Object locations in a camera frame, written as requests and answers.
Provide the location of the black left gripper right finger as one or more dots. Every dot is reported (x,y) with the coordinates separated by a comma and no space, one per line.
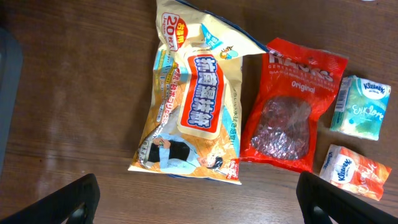
(322,202)

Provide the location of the grey plastic basket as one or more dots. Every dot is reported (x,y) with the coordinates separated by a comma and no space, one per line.
(11,66)

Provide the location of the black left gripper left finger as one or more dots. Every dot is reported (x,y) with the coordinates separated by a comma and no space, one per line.
(74,203)

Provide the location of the yellow wipes bag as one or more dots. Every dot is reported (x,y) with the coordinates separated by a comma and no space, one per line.
(193,128)

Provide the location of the orange tissue pack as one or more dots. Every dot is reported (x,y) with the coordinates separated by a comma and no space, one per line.
(354,173)

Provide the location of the green tissue pack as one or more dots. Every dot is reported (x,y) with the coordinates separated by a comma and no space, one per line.
(360,108)

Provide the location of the red candy bag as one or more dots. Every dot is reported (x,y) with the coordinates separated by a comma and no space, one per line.
(298,84)

